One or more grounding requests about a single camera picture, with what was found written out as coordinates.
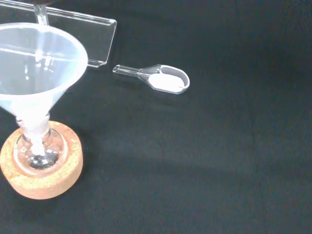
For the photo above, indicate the clear funnel stand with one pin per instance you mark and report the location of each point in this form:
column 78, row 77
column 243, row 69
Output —
column 85, row 36

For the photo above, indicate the translucent plastic funnel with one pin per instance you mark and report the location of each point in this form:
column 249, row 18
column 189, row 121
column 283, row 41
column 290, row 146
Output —
column 36, row 73

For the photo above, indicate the black bench cloth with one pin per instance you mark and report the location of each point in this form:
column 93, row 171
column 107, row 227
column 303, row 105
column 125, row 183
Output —
column 200, row 156

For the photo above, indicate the round-bottom glass flask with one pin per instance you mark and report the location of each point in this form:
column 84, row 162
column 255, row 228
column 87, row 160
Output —
column 41, row 156

